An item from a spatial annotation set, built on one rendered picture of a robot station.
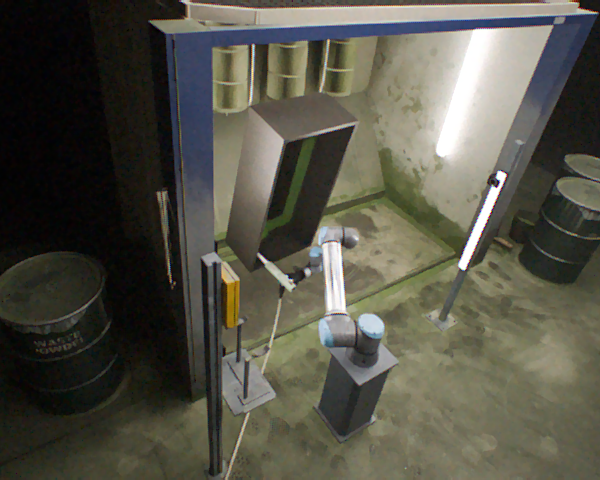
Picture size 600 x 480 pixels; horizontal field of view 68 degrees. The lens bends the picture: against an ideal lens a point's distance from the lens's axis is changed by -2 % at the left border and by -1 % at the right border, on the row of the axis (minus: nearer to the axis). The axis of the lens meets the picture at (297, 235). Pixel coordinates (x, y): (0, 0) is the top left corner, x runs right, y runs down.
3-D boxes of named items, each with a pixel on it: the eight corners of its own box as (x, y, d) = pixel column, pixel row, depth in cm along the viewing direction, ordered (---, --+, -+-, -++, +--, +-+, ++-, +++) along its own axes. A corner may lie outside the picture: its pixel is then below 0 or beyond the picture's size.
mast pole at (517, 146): (437, 319, 374) (514, 140, 275) (441, 316, 377) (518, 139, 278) (441, 322, 371) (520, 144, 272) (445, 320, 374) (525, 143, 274)
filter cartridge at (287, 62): (287, 99, 424) (294, 4, 375) (312, 112, 403) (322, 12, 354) (256, 106, 404) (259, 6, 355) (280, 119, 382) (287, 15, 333)
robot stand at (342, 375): (376, 421, 294) (399, 362, 256) (340, 444, 279) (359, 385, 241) (347, 386, 313) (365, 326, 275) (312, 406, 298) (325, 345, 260)
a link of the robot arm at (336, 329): (356, 343, 235) (345, 221, 272) (323, 343, 233) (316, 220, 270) (350, 350, 248) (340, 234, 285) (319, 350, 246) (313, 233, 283)
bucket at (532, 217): (522, 249, 467) (533, 228, 450) (499, 234, 485) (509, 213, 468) (538, 241, 482) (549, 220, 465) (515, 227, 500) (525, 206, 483)
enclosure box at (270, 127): (224, 241, 344) (248, 105, 259) (285, 217, 377) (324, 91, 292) (249, 273, 328) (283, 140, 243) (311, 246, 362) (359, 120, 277)
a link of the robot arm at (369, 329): (381, 354, 247) (389, 333, 236) (351, 354, 244) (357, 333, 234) (376, 332, 259) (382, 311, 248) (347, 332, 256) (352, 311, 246)
